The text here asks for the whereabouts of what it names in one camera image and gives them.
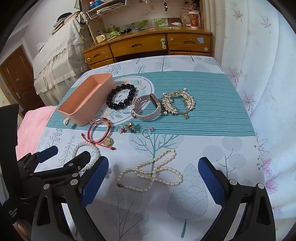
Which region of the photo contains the white wire rack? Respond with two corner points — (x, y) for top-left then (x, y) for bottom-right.
(86, 0), (129, 21)

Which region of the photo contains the red paper cup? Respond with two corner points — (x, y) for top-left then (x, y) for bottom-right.
(188, 10), (201, 29)

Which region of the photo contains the pink plastic storage box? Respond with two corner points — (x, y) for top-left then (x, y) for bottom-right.
(57, 73), (115, 127)

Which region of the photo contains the brown wooden door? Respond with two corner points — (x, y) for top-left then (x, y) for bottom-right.
(0, 45), (44, 114)

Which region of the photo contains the red string bracelet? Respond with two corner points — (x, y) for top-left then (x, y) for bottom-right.
(81, 118), (117, 150)

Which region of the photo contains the black bead bracelet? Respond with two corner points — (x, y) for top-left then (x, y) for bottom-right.
(106, 83), (136, 110)

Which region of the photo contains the wooden desk with drawers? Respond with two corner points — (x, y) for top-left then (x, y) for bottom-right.
(83, 26), (213, 70)

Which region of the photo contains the pearl necklace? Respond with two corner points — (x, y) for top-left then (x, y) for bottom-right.
(116, 148), (183, 193)

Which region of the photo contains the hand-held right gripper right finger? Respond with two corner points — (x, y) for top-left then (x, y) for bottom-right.
(198, 157), (277, 241)

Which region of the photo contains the pink band smartwatch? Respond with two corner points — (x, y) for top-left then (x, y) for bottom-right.
(131, 93), (162, 121)

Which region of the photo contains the pearl bracelet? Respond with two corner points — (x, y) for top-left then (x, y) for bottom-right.
(72, 141), (101, 172)

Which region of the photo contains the pink blanket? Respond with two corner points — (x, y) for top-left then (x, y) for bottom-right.
(16, 105), (58, 161)

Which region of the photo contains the wooden bead string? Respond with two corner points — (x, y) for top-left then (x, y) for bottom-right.
(94, 32), (112, 44)

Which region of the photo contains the gold leaf hair clip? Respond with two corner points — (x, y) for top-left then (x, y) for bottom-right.
(161, 88), (196, 119)

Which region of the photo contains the person's left hand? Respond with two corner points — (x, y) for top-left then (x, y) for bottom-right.
(10, 220), (33, 241)

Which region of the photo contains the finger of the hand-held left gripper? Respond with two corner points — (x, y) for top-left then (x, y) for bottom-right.
(17, 146), (59, 175)
(28, 151), (91, 187)

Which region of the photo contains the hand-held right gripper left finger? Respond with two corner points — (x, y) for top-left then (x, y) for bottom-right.
(31, 156), (109, 241)

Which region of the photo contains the stack of books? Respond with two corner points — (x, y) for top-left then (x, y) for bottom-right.
(51, 13), (73, 34)

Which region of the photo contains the white lace furniture cover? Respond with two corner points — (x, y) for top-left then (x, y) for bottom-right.
(32, 17), (91, 106)

